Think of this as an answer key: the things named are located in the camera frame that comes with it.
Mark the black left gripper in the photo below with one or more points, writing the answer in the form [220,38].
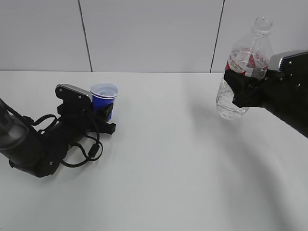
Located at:
[78,118]

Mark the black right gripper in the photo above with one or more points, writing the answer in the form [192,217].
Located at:
[285,95]

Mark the blue paper cup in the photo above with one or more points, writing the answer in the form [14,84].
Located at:
[103,94]

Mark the clear plastic water bottle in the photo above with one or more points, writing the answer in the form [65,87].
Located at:
[248,61]

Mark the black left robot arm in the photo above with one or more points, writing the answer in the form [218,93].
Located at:
[39,147]

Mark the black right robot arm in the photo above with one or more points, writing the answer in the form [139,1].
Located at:
[293,120]

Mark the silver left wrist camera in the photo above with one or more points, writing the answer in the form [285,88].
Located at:
[72,94]

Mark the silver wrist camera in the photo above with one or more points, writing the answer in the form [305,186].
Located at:
[72,94]
[290,62]

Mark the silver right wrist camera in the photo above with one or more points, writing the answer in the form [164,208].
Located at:
[290,62]

